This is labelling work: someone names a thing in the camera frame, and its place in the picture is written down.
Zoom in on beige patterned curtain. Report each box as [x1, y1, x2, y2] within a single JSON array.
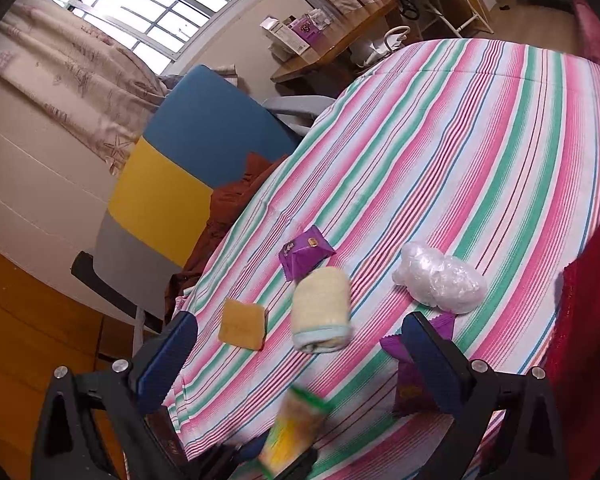
[[0, 0, 169, 176]]

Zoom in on cream towel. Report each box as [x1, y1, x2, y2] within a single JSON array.
[[290, 266, 353, 354]]

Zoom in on striped pink green bedsheet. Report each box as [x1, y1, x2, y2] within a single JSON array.
[[166, 39, 600, 479]]

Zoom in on purple snack packet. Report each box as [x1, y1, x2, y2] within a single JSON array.
[[378, 311, 456, 418], [278, 226, 336, 282]]

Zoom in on rust red blanket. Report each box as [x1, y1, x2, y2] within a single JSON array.
[[164, 153, 288, 323]]

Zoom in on white carton on desk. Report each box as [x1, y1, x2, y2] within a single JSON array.
[[260, 16, 310, 55]]

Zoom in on tricolour headboard cushion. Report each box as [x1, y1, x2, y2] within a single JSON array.
[[93, 65, 300, 318]]

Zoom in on yellow sponge pad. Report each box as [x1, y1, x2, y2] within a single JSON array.
[[218, 298, 266, 351]]

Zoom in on yellow green snack bag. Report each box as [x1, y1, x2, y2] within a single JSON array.
[[258, 385, 332, 479]]

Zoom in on wooden desk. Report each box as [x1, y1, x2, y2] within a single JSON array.
[[271, 0, 401, 98]]

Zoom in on red fabric at right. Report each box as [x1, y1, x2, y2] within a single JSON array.
[[540, 0, 600, 480]]

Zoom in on grey chair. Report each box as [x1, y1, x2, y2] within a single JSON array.
[[262, 96, 335, 136]]

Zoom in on clear plastic bag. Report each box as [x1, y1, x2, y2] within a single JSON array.
[[392, 242, 488, 315]]

